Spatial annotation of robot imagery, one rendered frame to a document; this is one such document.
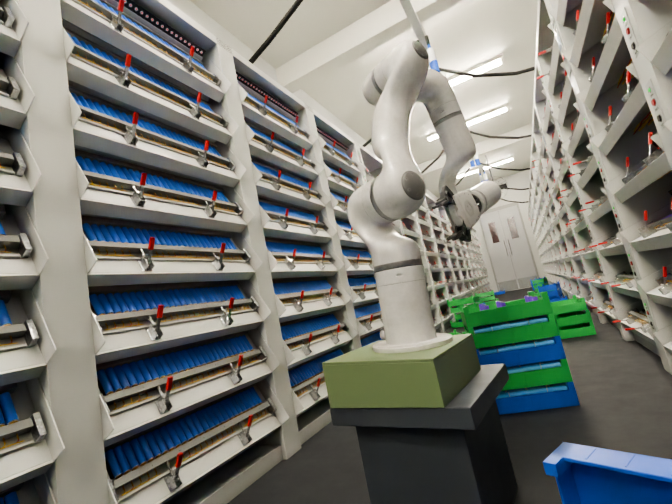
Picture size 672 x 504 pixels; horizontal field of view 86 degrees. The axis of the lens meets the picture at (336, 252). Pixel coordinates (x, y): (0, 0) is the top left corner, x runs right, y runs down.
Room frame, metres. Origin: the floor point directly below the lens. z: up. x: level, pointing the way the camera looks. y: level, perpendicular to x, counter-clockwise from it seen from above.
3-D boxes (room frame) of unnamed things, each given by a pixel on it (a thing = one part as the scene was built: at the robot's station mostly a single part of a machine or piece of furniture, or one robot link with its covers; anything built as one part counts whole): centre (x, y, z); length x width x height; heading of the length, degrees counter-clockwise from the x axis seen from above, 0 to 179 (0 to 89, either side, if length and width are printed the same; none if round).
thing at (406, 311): (0.89, -0.14, 0.47); 0.19 x 0.19 x 0.18
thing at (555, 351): (1.47, -0.60, 0.20); 0.30 x 0.20 x 0.08; 77
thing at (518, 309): (1.47, -0.60, 0.36); 0.30 x 0.20 x 0.08; 77
